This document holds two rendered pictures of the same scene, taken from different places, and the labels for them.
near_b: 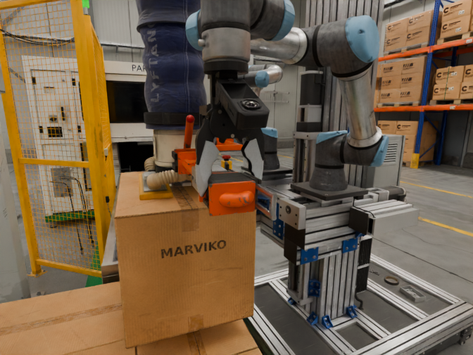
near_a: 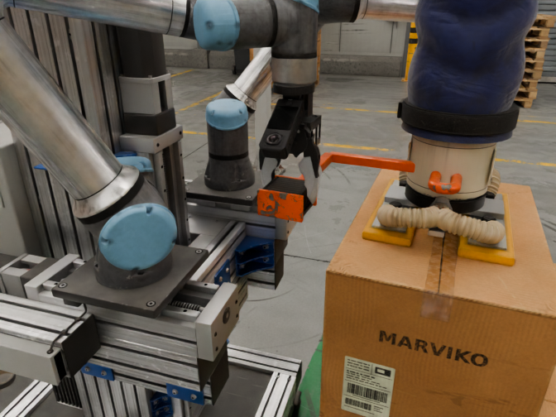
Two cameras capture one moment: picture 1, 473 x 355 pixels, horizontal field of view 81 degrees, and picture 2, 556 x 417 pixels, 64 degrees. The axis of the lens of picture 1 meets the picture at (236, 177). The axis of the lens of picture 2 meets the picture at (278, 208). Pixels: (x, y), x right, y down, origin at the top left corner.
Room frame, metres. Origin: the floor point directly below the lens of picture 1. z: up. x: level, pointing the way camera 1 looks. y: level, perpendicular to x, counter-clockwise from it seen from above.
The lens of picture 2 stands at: (1.95, 0.56, 1.53)
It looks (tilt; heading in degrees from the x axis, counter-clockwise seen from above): 25 degrees down; 222
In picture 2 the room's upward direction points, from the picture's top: straight up
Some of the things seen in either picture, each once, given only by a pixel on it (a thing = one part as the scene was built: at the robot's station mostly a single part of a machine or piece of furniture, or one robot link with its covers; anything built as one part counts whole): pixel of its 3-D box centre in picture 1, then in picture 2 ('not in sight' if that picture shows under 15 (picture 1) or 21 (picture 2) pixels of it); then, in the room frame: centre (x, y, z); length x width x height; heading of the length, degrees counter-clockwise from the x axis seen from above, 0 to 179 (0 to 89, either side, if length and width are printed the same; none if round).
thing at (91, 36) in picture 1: (105, 144); not in sight; (2.88, 1.36, 1.05); 1.17 x 0.10 x 2.10; 21
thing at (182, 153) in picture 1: (191, 160); not in sight; (0.78, 0.13, 1.20); 0.10 x 0.08 x 0.06; 109
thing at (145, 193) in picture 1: (153, 179); (486, 215); (0.98, 0.30, 1.10); 0.34 x 0.10 x 0.05; 19
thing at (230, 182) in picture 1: (225, 191); not in sight; (0.45, 0.02, 1.20); 0.08 x 0.07 x 0.05; 19
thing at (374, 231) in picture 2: not in sight; (399, 202); (1.05, 0.12, 1.10); 0.34 x 0.10 x 0.05; 19
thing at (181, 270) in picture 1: (177, 233); (433, 292); (1.02, 0.23, 0.87); 0.60 x 0.40 x 0.40; 21
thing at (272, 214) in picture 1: (243, 182); not in sight; (0.52, -0.01, 1.20); 0.31 x 0.03 x 0.05; 19
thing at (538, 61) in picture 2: not in sight; (500, 58); (-6.12, -1.89, 0.65); 1.29 x 1.10 x 1.31; 25
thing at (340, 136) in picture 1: (332, 146); (227, 126); (1.12, -0.39, 1.20); 0.13 x 0.12 x 0.14; 49
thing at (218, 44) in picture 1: (224, 51); not in sight; (0.47, 0.02, 1.42); 0.08 x 0.08 x 0.05
